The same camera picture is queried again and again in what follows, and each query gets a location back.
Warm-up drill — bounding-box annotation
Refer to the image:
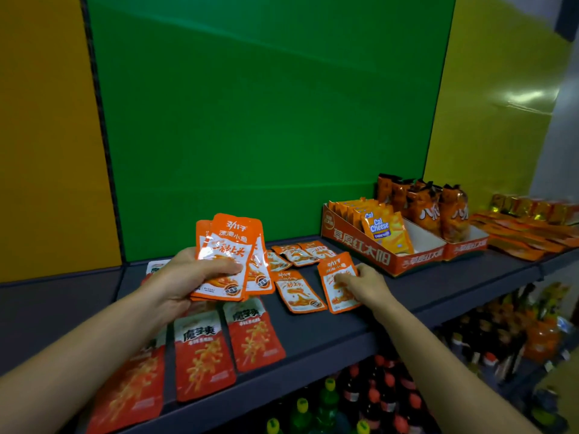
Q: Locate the green back panel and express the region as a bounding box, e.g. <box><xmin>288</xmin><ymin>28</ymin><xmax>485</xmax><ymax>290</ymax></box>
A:
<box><xmin>86</xmin><ymin>0</ymin><xmax>457</xmax><ymax>263</ymax></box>

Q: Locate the orange yellow back panel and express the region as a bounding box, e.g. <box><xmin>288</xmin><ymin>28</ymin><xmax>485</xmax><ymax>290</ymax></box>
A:
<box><xmin>0</xmin><ymin>0</ymin><xmax>123</xmax><ymax>284</ymax></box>

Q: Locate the lime yellow back panel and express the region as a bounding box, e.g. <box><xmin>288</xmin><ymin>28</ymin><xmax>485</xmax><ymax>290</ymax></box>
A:
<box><xmin>423</xmin><ymin>0</ymin><xmax>572</xmax><ymax>213</ymax></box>

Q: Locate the row of yellow biscuit packets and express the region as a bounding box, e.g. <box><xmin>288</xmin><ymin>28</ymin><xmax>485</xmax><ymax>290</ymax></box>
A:
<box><xmin>327</xmin><ymin>197</ymin><xmax>415</xmax><ymax>256</ymax></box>

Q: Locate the orange fish snack packet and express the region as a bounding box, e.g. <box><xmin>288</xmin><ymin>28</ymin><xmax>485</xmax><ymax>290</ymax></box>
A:
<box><xmin>299</xmin><ymin>240</ymin><xmax>338</xmax><ymax>260</ymax></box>
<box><xmin>191</xmin><ymin>213</ymin><xmax>255</xmax><ymax>302</ymax></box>
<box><xmin>271</xmin><ymin>244</ymin><xmax>320</xmax><ymax>267</ymax></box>
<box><xmin>245</xmin><ymin>218</ymin><xmax>276</xmax><ymax>296</ymax></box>
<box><xmin>317</xmin><ymin>251</ymin><xmax>362</xmax><ymax>315</ymax></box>
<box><xmin>265</xmin><ymin>250</ymin><xmax>293</xmax><ymax>273</ymax></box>
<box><xmin>195</xmin><ymin>219</ymin><xmax>213</xmax><ymax>261</ymax></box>
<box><xmin>271</xmin><ymin>269</ymin><xmax>328</xmax><ymax>315</ymax></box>

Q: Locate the person's right forearm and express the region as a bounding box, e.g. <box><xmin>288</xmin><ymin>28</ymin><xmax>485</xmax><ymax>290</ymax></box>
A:
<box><xmin>372</xmin><ymin>295</ymin><xmax>540</xmax><ymax>434</ymax></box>

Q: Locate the group of green yellow-capped bottles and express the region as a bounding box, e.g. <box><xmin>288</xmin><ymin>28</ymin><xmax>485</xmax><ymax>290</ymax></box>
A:
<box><xmin>264</xmin><ymin>377</ymin><xmax>372</xmax><ymax>434</ymax></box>

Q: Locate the red konjac snack packet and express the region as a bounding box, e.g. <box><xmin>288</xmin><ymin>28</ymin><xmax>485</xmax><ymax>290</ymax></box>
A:
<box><xmin>174</xmin><ymin>310</ymin><xmax>237</xmax><ymax>403</ymax></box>
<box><xmin>85</xmin><ymin>326</ymin><xmax>167</xmax><ymax>434</ymax></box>
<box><xmin>141</xmin><ymin>259</ymin><xmax>172</xmax><ymax>285</ymax></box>
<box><xmin>223</xmin><ymin>297</ymin><xmax>287</xmax><ymax>374</ymax></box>

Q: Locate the group of red capped bottles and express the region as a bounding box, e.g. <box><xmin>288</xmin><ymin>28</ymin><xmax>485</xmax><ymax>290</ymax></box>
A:
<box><xmin>338</xmin><ymin>354</ymin><xmax>431</xmax><ymax>434</ymax></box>

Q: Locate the person's right hand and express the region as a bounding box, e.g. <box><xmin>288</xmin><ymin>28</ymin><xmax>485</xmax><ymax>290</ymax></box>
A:
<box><xmin>334</xmin><ymin>263</ymin><xmax>400</xmax><ymax>316</ymax></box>

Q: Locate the person's left hand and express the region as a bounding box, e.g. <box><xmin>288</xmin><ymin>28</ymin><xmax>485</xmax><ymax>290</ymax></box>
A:
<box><xmin>148</xmin><ymin>247</ymin><xmax>243</xmax><ymax>318</ymax></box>

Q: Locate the group of orange drink bottles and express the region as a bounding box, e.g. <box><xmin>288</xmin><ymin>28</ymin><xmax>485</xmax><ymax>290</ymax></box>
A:
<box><xmin>522</xmin><ymin>283</ymin><xmax>571</xmax><ymax>364</ymax></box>

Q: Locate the large orange cardboard display box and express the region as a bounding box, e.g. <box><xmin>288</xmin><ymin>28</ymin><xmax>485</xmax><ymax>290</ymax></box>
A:
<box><xmin>321</xmin><ymin>203</ymin><xmax>447</xmax><ymax>277</ymax></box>

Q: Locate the group of dark sauce bottles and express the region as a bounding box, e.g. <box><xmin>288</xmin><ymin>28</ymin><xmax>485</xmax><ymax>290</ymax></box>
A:
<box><xmin>433</xmin><ymin>283</ymin><xmax>543</xmax><ymax>394</ymax></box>

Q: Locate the dark grey shelf board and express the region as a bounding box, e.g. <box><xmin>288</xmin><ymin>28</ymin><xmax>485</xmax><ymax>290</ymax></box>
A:
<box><xmin>0</xmin><ymin>235</ymin><xmax>579</xmax><ymax>434</ymax></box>

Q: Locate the small orange cardboard display box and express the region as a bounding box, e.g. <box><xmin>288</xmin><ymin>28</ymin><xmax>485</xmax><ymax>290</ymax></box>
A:
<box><xmin>442</xmin><ymin>225</ymin><xmax>490</xmax><ymax>262</ymax></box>

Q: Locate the pile of flat orange packets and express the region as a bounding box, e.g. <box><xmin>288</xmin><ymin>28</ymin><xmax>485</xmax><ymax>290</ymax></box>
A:
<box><xmin>469</xmin><ymin>210</ymin><xmax>579</xmax><ymax>262</ymax></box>

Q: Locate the row of gold foil packets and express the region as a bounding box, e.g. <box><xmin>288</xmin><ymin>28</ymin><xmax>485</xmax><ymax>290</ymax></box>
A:
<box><xmin>489</xmin><ymin>193</ymin><xmax>579</xmax><ymax>227</ymax></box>

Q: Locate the orange black snack bag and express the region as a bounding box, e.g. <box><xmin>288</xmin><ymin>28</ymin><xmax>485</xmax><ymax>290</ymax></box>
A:
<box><xmin>377</xmin><ymin>173</ymin><xmax>402</xmax><ymax>205</ymax></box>
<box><xmin>391</xmin><ymin>178</ymin><xmax>415</xmax><ymax>218</ymax></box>
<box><xmin>406</xmin><ymin>182</ymin><xmax>442</xmax><ymax>238</ymax></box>
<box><xmin>438</xmin><ymin>184</ymin><xmax>470</xmax><ymax>244</ymax></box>

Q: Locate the person's left forearm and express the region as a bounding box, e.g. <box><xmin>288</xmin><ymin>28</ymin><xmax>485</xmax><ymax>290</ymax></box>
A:
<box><xmin>0</xmin><ymin>278</ymin><xmax>176</xmax><ymax>434</ymax></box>

